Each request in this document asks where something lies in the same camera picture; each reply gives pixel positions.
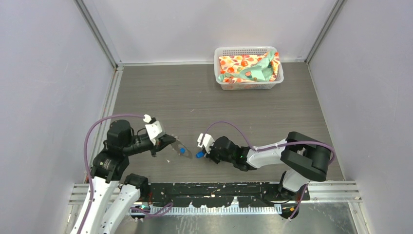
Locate large metal keyring disc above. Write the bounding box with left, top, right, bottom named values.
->
left=171, top=140, right=193, bottom=159

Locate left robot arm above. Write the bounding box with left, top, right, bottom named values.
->
left=71, top=115, right=176, bottom=234

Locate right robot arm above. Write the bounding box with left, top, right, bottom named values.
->
left=197, top=132, right=334, bottom=200

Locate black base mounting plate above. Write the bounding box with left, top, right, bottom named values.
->
left=139, top=182, right=310, bottom=208

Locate white plastic basket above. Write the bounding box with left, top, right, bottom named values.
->
left=214, top=46, right=284, bottom=90

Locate floral patterned cloth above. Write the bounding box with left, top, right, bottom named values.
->
left=218, top=50, right=281, bottom=83

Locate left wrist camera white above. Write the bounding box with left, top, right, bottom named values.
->
left=143, top=114, right=165, bottom=145

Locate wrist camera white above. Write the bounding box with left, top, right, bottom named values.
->
left=197, top=133, right=215, bottom=154
left=143, top=114, right=165, bottom=145

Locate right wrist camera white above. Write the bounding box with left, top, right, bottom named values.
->
left=197, top=133, right=215, bottom=154

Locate aluminium frame rail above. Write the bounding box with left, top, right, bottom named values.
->
left=68, top=180, right=364, bottom=216

